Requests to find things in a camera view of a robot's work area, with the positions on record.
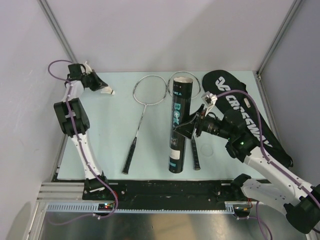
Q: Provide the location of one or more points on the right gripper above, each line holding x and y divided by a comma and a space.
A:
187, 130

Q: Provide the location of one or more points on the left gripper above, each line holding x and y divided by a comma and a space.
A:
99, 84

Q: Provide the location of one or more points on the white shuttlecock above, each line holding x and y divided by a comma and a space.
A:
107, 90

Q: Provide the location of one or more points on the black shuttlecock tube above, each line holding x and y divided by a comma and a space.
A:
180, 109

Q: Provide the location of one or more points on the clear tube lid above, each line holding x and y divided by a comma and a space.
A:
206, 150

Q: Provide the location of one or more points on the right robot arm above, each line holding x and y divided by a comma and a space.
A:
287, 193

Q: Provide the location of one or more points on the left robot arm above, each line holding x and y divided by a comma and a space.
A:
74, 121

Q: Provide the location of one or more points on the left white badminton racket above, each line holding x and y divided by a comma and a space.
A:
140, 95

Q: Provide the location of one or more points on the black racket bag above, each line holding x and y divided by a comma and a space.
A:
220, 81

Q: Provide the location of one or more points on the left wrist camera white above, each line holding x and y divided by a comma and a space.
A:
85, 68

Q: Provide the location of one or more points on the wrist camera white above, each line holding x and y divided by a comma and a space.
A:
210, 101
85, 68

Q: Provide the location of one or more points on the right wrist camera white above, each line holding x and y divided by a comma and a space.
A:
210, 101

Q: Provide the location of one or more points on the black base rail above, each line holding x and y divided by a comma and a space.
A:
169, 194

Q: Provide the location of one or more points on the right aluminium frame post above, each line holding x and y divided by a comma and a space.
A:
282, 30

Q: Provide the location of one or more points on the aluminium frame post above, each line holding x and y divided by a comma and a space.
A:
58, 31
282, 30

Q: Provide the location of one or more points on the grey cable duct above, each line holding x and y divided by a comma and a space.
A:
90, 207

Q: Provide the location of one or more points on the left aluminium frame post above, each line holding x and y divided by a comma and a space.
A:
58, 31

